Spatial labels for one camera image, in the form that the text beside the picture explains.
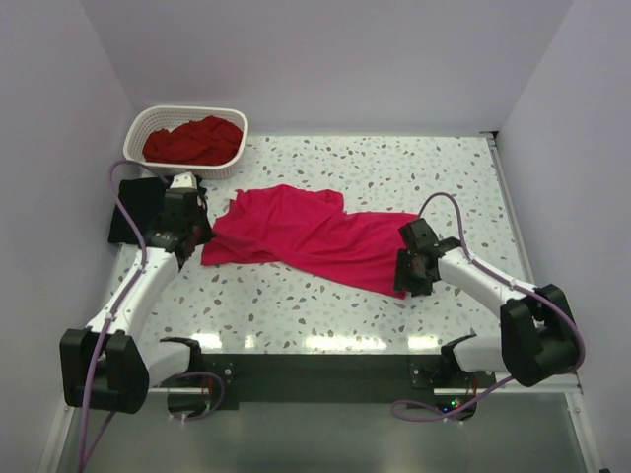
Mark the pink t shirt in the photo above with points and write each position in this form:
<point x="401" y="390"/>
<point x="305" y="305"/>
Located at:
<point x="310" y="231"/>

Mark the dark red t shirt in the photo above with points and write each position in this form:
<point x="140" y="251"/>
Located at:
<point x="212" y="141"/>

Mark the black folded t shirt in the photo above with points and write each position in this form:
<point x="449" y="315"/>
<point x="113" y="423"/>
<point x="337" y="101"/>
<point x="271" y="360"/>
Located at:
<point x="143" y="199"/>

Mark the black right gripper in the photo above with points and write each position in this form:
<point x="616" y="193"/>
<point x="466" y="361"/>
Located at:
<point x="401" y="281"/>

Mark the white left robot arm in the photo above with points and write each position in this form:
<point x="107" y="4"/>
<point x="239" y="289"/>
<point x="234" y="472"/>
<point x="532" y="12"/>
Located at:
<point x="101" y="364"/>

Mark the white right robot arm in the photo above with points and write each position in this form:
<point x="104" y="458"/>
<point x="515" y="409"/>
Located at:
<point x="538" y="337"/>

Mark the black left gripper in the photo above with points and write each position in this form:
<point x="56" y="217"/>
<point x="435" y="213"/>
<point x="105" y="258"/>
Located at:
<point x="198" y="207"/>

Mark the white plastic laundry basket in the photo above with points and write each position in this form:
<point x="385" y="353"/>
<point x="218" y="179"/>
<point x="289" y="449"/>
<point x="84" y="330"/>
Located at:
<point x="170" y="117"/>

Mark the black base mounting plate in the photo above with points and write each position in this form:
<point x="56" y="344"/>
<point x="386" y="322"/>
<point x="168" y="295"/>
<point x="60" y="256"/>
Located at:
<point x="229" y="381"/>

